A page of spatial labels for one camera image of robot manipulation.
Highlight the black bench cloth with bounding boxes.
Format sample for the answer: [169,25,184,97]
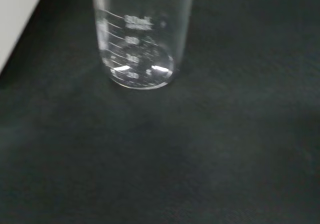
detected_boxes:
[0,0,320,224]

